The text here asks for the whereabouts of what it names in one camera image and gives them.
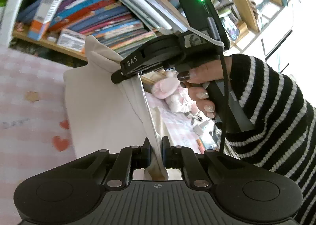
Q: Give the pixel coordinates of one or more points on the pink checkered bed sheet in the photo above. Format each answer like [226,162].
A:
[35,133]

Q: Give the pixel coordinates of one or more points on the upright white orange box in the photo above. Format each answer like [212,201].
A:
[42,19]

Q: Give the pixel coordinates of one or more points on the row of colourful books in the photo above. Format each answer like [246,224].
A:
[110,21]

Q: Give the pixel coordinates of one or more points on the cream white garment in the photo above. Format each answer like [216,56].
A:
[104,115]

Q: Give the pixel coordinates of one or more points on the right hand painted nails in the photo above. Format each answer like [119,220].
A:
[210,71]

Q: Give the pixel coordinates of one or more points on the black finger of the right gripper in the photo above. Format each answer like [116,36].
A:
[119,76]

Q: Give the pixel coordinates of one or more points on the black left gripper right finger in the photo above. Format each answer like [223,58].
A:
[185,159]

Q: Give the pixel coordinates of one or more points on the pink plush toy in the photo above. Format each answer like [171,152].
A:
[176,97]

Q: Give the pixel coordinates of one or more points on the white wooden bookshelf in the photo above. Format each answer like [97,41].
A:
[261,44]

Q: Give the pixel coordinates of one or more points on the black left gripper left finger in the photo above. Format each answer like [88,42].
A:
[128,159]

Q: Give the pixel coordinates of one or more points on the flat white orange box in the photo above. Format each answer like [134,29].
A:
[72,40]

